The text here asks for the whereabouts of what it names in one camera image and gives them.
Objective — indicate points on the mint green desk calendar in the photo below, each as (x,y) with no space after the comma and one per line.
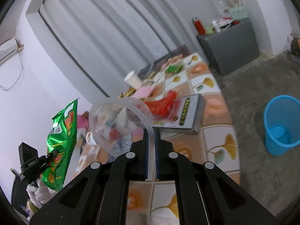
(239,13)

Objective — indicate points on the blue mesh trash bin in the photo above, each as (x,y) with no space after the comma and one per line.
(281,123)

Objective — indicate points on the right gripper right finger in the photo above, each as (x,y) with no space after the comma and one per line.
(205,194)

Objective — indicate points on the patterned tablecloth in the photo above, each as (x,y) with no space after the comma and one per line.
(154,202)

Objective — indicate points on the grey cabinet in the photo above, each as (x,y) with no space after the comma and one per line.
(232,48)

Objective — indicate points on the long grey printed box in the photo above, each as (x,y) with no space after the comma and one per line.
(184,117)

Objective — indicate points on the pink plastic bag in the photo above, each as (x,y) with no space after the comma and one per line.
(82,122)

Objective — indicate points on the green snack bag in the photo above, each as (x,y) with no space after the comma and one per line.
(62,138)

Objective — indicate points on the small white bottle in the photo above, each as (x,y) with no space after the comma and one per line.
(216,26)

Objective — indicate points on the clear plastic cup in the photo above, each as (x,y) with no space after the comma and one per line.
(117,123)

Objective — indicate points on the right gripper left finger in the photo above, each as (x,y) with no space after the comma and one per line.
(99,194)

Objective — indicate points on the white paper cup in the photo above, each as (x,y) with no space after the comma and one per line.
(133,80)

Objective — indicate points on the white air conditioner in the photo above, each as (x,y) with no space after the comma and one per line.
(8,49)

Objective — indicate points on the grey curtain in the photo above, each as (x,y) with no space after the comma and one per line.
(109,38)

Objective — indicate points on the small green snack packet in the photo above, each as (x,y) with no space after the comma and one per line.
(174,69)

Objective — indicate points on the red thermos bottle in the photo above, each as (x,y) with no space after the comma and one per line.
(198,25)

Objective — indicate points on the white gloved left hand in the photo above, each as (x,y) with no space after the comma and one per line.
(41,194)

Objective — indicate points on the red snack wrapper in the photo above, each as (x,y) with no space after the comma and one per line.
(163,106)

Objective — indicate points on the dark poster board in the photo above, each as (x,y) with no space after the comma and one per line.
(156,65)

